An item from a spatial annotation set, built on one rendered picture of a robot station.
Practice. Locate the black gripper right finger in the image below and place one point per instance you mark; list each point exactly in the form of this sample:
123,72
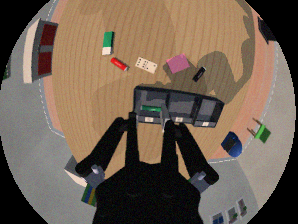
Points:
201,173

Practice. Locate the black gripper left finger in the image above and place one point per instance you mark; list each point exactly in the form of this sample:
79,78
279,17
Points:
91,169

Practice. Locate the dark grey rack of bins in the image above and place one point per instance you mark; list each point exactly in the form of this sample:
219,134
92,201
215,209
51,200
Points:
183,107

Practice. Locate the white domino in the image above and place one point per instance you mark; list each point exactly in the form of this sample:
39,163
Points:
146,65

